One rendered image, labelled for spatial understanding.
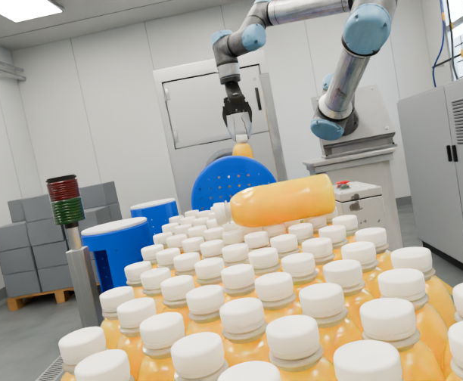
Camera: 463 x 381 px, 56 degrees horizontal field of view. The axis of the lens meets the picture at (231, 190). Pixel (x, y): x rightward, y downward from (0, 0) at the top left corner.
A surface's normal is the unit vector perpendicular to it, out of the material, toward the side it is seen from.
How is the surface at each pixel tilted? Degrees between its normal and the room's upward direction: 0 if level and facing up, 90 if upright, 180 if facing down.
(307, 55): 90
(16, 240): 90
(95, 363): 0
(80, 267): 90
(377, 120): 49
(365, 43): 127
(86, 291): 90
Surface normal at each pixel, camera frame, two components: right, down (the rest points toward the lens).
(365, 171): -0.06, 0.09
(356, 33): -0.34, 0.73
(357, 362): -0.18, -0.98
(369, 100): -0.21, -0.57
